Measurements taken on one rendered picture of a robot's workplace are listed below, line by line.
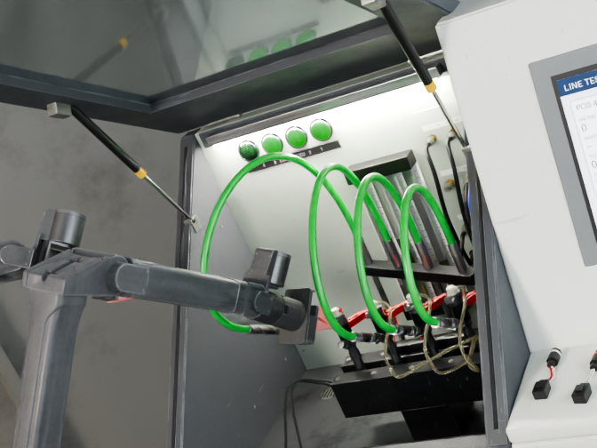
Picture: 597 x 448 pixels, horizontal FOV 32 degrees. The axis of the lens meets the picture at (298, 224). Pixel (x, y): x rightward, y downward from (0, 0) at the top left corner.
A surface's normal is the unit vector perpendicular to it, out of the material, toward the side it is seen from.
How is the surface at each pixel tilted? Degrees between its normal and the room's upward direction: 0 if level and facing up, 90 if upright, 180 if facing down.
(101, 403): 90
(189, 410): 90
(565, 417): 0
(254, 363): 90
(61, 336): 108
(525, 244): 76
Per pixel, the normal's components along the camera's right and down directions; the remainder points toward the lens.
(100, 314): 0.64, -0.01
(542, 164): -0.45, 0.24
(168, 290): 0.84, 0.18
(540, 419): -0.39, -0.86
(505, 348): 0.84, -0.21
